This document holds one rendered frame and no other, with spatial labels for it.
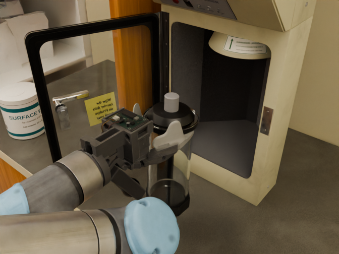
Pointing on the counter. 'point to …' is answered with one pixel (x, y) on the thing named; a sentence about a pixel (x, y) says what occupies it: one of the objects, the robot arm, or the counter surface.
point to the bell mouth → (238, 47)
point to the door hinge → (164, 18)
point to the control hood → (259, 12)
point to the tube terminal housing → (212, 171)
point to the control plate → (226, 11)
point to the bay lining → (215, 78)
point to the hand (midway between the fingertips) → (169, 127)
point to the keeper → (267, 117)
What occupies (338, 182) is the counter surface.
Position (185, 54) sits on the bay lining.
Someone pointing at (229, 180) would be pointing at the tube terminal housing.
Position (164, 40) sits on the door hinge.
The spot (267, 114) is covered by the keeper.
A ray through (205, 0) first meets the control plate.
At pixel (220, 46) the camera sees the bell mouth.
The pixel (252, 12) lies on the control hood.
